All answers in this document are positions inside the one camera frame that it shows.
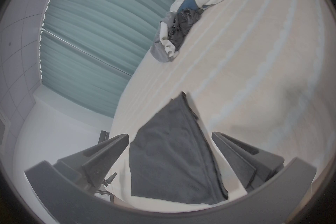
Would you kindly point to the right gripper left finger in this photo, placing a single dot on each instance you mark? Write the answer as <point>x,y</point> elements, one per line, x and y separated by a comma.
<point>105,162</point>

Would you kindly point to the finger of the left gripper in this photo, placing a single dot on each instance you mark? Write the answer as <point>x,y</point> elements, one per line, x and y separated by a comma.
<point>111,178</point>

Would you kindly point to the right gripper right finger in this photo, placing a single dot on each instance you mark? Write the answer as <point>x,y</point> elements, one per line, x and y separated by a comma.
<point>236,157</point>

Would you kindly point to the black T-shirt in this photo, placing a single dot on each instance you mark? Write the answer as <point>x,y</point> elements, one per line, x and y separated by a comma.
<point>173,152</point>

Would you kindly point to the bed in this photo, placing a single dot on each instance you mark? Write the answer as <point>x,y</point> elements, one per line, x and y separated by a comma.
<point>262,60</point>

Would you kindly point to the pile of clothes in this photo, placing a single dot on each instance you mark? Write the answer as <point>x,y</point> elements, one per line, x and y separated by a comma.
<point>181,26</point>

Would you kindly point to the blue-green curtain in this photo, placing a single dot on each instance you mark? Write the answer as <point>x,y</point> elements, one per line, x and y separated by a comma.
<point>105,7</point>
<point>78,73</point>

